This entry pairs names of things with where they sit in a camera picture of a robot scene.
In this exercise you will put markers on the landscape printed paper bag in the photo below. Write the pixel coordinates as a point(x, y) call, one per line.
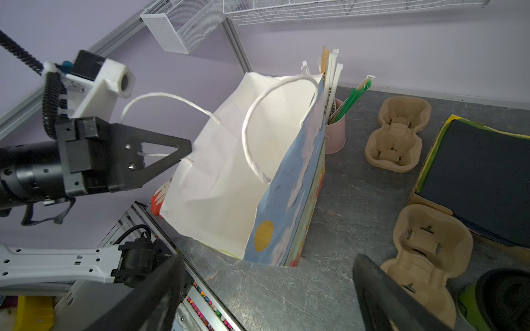
point(248, 188)

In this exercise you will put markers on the pink straw holder cup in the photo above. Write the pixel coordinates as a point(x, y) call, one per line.
point(335, 136)

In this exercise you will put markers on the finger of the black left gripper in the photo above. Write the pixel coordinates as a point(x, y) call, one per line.
point(138, 156)

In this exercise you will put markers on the white mesh wall basket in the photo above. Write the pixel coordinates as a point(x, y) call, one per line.
point(180, 26)

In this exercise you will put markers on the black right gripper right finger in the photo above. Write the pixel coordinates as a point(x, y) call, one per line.
point(384, 304)

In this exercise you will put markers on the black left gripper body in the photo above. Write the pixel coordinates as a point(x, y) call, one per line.
point(84, 159)

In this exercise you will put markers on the brown pulp cup carrier stack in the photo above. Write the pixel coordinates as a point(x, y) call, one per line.
point(396, 146)

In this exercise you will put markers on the green paper coffee cup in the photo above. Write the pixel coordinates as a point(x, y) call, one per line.
point(471, 306)

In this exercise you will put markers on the white wire wall shelf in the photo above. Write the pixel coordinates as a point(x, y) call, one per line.
point(250, 12)

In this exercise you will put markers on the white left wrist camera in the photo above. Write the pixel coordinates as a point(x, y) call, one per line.
point(88, 87)

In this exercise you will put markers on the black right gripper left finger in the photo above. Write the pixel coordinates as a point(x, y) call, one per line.
point(152, 305)

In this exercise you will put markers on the single brown pulp cup carrier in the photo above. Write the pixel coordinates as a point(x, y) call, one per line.
point(432, 247)

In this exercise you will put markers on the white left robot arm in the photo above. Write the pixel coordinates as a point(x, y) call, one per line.
point(20, 266)

